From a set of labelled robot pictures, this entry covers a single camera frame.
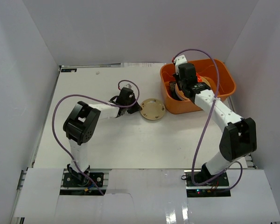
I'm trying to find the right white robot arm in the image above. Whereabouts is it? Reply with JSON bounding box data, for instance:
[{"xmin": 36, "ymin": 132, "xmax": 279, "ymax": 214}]
[{"xmin": 174, "ymin": 62, "xmax": 257, "ymax": 186}]

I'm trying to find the white paper sheet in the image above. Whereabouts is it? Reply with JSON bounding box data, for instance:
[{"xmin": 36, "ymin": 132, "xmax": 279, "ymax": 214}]
[{"xmin": 120, "ymin": 62, "xmax": 166, "ymax": 68}]

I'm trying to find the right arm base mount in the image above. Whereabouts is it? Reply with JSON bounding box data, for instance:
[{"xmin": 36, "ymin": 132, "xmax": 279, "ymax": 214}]
[{"xmin": 181, "ymin": 169, "xmax": 231, "ymax": 196}]

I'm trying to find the small beige patterned plate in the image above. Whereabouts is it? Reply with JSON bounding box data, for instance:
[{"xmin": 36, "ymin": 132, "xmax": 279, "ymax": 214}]
[{"xmin": 140, "ymin": 98, "xmax": 166, "ymax": 121}]

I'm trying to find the orange plastic bin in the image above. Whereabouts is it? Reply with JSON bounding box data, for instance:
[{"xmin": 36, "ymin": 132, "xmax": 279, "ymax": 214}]
[{"xmin": 160, "ymin": 59, "xmax": 236, "ymax": 114}]

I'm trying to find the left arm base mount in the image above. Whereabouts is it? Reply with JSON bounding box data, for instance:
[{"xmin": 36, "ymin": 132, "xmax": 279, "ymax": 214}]
[{"xmin": 62, "ymin": 164, "xmax": 104, "ymax": 188}]

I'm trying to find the black label sticker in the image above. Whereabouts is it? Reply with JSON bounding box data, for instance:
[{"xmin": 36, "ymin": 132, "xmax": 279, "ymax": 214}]
[{"xmin": 60, "ymin": 68, "xmax": 77, "ymax": 73}]

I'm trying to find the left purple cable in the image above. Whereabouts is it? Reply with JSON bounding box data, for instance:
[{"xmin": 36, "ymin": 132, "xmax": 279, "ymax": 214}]
[{"xmin": 51, "ymin": 80, "xmax": 140, "ymax": 196}]

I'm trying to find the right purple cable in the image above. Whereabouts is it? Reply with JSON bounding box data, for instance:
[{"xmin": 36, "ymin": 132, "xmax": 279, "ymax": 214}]
[{"xmin": 172, "ymin": 48, "xmax": 243, "ymax": 187}]

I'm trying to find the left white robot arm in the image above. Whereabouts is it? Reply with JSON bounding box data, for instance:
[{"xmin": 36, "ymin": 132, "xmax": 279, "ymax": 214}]
[{"xmin": 63, "ymin": 87, "xmax": 141, "ymax": 186}]

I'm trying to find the purple cable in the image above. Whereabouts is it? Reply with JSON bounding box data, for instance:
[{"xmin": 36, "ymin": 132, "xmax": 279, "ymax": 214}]
[
  {"xmin": 51, "ymin": 80, "xmax": 140, "ymax": 196},
  {"xmin": 172, "ymin": 48, "xmax": 243, "ymax": 187}
]

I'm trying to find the black floral square plate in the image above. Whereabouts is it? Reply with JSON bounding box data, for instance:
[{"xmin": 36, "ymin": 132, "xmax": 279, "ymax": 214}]
[{"xmin": 169, "ymin": 81, "xmax": 176, "ymax": 92}]

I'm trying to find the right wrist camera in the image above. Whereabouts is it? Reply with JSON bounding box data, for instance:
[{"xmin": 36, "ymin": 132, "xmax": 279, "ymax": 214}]
[{"xmin": 172, "ymin": 55, "xmax": 188, "ymax": 75}]

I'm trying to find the small orange round plate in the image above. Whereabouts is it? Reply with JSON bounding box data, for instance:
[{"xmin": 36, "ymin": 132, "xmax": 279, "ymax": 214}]
[{"xmin": 196, "ymin": 73, "xmax": 203, "ymax": 82}]

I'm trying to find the yellow round plate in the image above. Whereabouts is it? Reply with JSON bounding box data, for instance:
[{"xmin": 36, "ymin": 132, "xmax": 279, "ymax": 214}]
[{"xmin": 175, "ymin": 77, "xmax": 212, "ymax": 101}]

